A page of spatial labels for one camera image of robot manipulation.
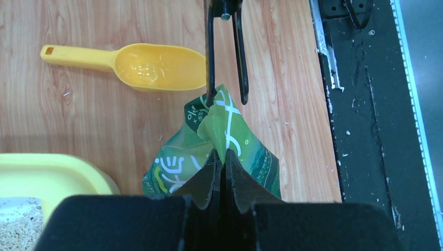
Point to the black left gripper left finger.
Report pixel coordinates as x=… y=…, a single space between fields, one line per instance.
x=184 y=220

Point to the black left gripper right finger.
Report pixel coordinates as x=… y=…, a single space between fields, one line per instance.
x=255 y=219

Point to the green cat litter bag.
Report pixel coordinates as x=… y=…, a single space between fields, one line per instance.
x=205 y=128

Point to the yellow litter scoop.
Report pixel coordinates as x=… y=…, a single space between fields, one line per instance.
x=141 y=66

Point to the black bag sealing clip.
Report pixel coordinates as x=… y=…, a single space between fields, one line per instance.
x=224 y=33

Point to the yellow litter box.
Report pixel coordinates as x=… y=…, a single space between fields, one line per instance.
x=34 y=184

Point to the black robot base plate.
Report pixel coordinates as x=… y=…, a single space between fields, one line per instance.
x=381 y=64

